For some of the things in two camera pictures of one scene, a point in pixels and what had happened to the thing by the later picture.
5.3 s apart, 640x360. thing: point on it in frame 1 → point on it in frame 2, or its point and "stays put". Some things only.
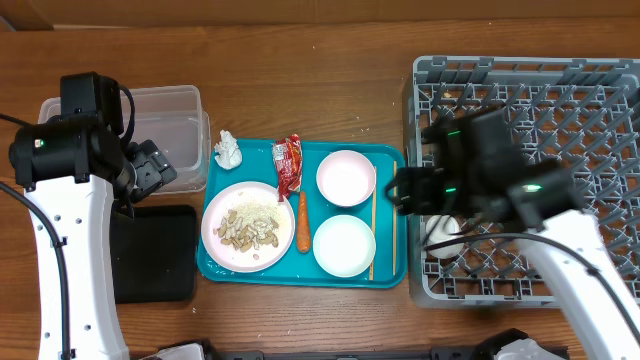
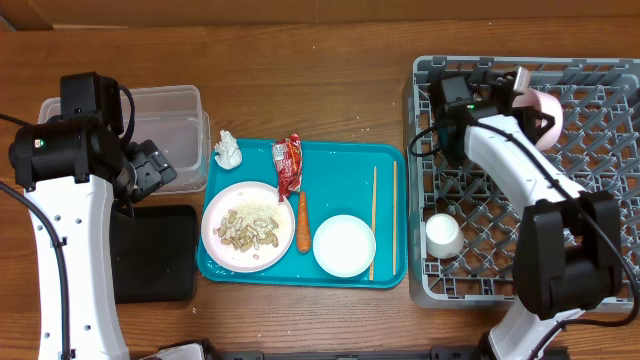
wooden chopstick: [394, 217] stays put
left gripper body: [152, 170] stays put
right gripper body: [413, 189] → [542, 126]
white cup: [439, 228] stays put
